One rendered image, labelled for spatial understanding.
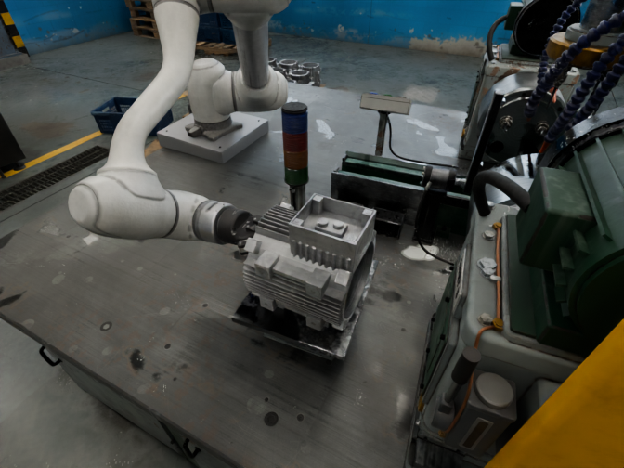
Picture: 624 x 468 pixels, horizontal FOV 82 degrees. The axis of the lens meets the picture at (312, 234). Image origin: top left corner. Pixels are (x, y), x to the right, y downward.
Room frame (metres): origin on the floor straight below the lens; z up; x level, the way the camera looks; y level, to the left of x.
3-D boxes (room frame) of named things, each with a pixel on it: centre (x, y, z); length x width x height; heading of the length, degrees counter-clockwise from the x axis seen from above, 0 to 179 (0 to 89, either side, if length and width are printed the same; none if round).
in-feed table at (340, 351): (0.52, 0.00, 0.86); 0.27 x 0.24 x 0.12; 158
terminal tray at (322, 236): (0.48, -0.04, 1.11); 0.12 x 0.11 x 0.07; 64
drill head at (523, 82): (1.19, -0.70, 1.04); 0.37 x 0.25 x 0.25; 158
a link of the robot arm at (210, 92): (1.47, 0.41, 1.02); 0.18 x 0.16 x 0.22; 97
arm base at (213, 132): (1.46, 0.44, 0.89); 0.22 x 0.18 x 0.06; 144
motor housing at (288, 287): (0.49, 0.00, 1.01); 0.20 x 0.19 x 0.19; 64
